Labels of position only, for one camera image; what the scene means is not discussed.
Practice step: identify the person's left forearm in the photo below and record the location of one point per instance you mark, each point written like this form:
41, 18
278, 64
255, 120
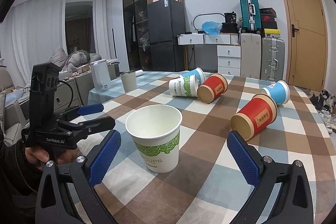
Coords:
15, 169

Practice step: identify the checked tablecloth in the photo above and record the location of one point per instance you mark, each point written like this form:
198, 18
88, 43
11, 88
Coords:
204, 121

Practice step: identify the grey side cabinet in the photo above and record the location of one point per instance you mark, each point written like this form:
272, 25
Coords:
81, 85

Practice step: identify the blue paper cup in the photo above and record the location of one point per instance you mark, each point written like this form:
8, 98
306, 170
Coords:
278, 91
195, 74

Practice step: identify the wooden door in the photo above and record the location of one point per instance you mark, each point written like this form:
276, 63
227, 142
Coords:
302, 56

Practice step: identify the white desk with drawers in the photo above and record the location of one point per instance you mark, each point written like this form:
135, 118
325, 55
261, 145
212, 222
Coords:
194, 39

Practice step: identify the black bag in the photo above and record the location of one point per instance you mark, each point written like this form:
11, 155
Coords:
229, 23

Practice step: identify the white suitcase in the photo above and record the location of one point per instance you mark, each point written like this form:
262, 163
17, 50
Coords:
250, 56

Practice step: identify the teal suitcase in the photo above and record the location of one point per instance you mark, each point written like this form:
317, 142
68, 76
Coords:
245, 11

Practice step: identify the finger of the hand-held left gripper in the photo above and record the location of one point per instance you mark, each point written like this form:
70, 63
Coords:
90, 109
101, 124

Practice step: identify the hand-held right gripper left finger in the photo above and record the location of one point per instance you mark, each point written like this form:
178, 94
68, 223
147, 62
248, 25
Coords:
103, 158

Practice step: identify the grey sofa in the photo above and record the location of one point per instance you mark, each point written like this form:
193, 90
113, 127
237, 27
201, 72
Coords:
10, 119

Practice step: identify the beige tumbler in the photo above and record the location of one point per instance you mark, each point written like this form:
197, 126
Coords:
128, 82

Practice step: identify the red paper cup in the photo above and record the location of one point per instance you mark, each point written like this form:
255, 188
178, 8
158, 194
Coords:
215, 85
257, 116

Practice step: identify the white electric kettle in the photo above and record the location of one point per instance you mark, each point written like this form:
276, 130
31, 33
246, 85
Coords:
101, 75

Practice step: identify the black refrigerator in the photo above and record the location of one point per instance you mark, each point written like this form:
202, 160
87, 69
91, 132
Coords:
165, 29

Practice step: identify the dark glass wardrobe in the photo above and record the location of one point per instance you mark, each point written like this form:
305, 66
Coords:
136, 16

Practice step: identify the white paper roll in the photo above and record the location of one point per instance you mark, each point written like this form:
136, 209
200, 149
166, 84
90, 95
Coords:
138, 73

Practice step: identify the grey blanket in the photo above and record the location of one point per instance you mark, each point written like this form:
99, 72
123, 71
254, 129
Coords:
76, 57

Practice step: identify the person's left hand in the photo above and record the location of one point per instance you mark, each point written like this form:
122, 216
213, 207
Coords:
36, 154

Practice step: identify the white cup green leaf print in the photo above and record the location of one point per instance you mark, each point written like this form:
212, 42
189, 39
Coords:
157, 155
181, 87

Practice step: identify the black and red shoe box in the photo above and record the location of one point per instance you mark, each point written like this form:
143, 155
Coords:
267, 12

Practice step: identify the white drawer cabinet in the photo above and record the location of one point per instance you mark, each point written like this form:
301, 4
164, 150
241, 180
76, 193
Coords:
228, 61

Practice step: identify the blue plastic bag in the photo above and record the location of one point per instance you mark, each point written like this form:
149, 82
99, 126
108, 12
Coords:
211, 27

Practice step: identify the white wardrobe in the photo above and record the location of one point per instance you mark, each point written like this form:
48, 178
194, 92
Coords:
118, 24

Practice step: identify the yellow and black box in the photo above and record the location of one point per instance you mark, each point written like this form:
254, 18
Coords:
271, 33

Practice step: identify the white curtain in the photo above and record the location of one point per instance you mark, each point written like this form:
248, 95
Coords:
102, 27
36, 37

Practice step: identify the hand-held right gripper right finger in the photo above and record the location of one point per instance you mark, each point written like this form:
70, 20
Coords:
242, 158

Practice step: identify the grey rounded metal frame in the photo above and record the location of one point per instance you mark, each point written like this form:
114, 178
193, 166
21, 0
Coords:
197, 18

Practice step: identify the silver suitcase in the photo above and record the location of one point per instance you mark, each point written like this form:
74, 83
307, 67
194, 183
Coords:
270, 53

